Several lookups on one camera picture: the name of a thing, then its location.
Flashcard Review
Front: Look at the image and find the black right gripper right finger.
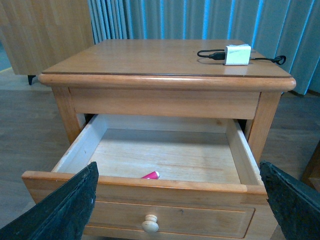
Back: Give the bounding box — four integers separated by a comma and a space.
259, 161, 320, 240

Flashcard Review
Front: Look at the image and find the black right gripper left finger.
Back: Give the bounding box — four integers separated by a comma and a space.
0, 162, 99, 240

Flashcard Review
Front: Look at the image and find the pink marker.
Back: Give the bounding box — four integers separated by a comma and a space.
142, 171, 160, 180

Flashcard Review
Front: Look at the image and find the wooden drawer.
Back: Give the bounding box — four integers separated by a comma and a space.
22, 115, 277, 240

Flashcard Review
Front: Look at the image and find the dark wooden furniture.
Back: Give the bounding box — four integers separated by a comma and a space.
301, 144, 320, 192

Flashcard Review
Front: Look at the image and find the wooden nightstand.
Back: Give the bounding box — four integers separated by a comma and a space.
38, 38, 297, 240

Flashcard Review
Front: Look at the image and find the white charger box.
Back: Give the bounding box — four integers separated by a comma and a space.
223, 44, 252, 66

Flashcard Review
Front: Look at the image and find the grey pleated curtain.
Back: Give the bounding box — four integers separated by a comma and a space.
88, 0, 320, 95

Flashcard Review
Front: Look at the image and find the large wooden cabinet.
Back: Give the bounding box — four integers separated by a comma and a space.
0, 0, 94, 84

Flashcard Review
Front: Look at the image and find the black cable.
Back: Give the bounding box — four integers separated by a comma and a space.
196, 49, 287, 66

